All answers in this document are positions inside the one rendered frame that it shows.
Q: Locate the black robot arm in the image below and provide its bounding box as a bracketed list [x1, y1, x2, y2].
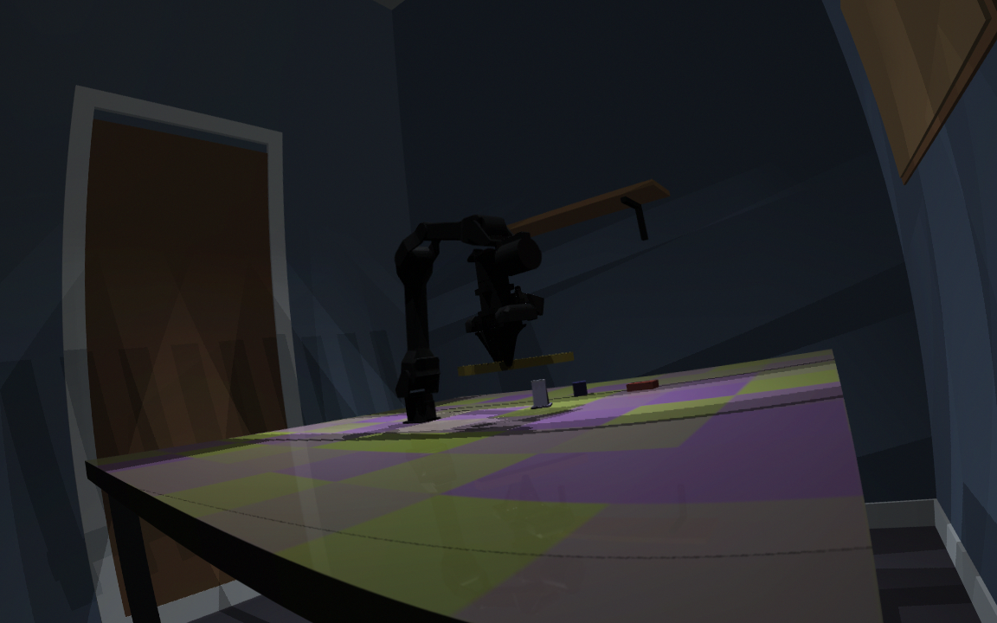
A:
[395, 215, 542, 424]

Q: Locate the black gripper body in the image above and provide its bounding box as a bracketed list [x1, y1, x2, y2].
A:
[465, 279, 537, 333]

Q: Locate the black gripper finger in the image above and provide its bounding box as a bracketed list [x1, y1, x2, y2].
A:
[490, 324, 526, 367]
[475, 331, 504, 363]

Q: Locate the yellow bar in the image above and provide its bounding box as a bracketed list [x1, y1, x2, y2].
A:
[457, 351, 574, 376]

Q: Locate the reddish-brown rectangular block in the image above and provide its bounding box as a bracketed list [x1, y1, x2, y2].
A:
[626, 379, 659, 392]

